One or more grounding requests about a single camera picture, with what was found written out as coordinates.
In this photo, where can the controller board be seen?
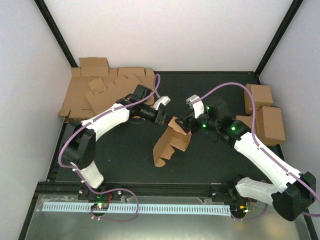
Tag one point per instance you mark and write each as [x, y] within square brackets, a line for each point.
[242, 208]
[100, 206]

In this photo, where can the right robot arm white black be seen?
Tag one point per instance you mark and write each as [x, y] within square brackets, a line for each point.
[290, 192]

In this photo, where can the black frame post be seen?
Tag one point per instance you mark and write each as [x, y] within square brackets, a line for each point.
[281, 30]
[47, 16]

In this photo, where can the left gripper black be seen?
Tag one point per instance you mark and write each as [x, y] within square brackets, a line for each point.
[159, 119]

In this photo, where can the folded cardboard box small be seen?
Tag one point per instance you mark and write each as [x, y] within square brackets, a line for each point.
[247, 120]

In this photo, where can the left black frame post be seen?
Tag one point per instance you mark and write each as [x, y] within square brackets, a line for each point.
[47, 16]

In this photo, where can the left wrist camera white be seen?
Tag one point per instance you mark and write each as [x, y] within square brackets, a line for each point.
[163, 100]

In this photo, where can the stack of flat cardboard blanks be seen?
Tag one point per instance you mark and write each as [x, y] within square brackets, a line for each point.
[75, 105]

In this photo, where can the left controller board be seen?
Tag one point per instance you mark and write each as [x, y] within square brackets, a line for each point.
[100, 206]

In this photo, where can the white slotted cable duct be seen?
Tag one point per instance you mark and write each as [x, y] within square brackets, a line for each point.
[131, 208]

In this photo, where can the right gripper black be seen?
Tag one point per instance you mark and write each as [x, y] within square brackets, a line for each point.
[194, 129]

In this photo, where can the right controller board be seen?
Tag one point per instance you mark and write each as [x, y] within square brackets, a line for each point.
[242, 208]

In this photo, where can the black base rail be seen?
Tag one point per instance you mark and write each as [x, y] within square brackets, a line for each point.
[218, 192]

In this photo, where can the right black frame post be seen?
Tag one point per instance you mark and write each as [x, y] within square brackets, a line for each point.
[281, 30]

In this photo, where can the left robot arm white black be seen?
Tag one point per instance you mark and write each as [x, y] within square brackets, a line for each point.
[78, 151]

